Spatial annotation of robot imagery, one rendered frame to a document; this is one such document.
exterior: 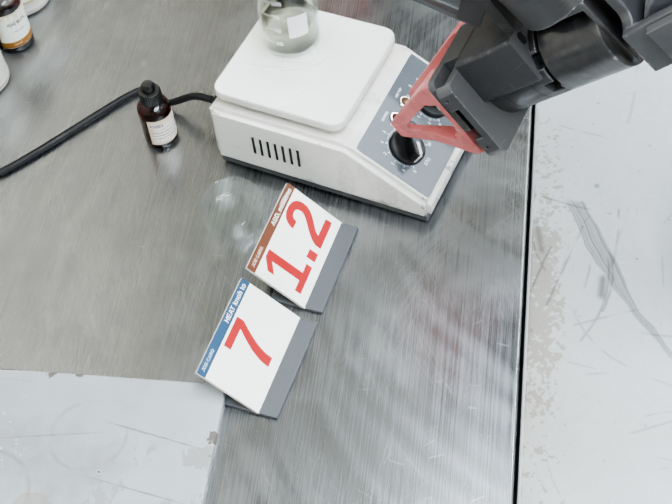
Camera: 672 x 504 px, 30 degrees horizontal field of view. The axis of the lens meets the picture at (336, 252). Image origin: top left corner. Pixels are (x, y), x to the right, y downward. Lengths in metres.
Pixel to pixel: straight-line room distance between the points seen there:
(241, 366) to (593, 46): 0.36
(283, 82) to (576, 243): 0.27
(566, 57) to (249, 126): 0.32
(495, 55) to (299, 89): 0.25
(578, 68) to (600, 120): 0.30
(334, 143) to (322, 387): 0.20
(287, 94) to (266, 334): 0.20
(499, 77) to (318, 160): 0.24
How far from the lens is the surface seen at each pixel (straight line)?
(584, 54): 0.82
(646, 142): 1.12
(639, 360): 0.98
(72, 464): 0.96
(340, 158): 1.02
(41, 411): 0.99
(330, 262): 1.02
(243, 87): 1.05
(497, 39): 0.84
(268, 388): 0.96
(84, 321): 1.03
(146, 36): 1.24
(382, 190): 1.03
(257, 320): 0.97
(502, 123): 0.88
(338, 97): 1.03
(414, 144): 1.02
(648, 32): 0.78
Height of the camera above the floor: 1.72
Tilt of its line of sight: 53 degrees down
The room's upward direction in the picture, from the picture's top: 7 degrees counter-clockwise
